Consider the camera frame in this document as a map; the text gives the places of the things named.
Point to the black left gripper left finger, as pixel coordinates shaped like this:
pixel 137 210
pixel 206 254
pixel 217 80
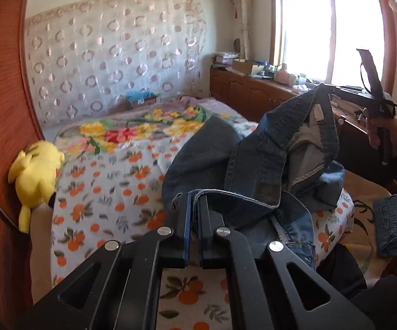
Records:
pixel 167 246

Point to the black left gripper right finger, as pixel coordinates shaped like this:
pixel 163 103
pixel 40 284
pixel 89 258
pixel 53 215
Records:
pixel 221 222

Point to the blue denim jeans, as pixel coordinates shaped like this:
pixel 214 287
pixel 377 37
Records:
pixel 269 183

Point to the orange print bed sheet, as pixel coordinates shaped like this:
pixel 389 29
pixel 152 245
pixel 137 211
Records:
pixel 112 191

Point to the white plastic jug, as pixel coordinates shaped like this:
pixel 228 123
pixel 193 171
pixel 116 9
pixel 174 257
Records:
pixel 281 74

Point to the wooden framed window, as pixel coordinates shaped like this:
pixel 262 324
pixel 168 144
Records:
pixel 319 38

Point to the floral pink blanket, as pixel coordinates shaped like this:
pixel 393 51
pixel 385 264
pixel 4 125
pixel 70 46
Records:
pixel 175 119

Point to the folded dark denim garment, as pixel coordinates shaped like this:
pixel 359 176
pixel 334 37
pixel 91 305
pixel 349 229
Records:
pixel 385 212

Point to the wooden sideboard cabinet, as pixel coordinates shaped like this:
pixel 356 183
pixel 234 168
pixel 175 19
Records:
pixel 252 98

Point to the cardboard box on cabinet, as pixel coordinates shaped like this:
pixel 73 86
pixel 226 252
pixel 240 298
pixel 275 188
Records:
pixel 247 67

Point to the yellow plush toy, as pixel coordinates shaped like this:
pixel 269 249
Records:
pixel 35 172

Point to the stack of books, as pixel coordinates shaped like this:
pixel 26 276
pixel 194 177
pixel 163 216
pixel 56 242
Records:
pixel 225 58

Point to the wooden louvered wardrobe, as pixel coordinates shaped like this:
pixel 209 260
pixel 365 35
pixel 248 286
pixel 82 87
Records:
pixel 18 128

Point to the circle pattern sheer curtain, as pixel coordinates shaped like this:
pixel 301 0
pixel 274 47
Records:
pixel 83 57

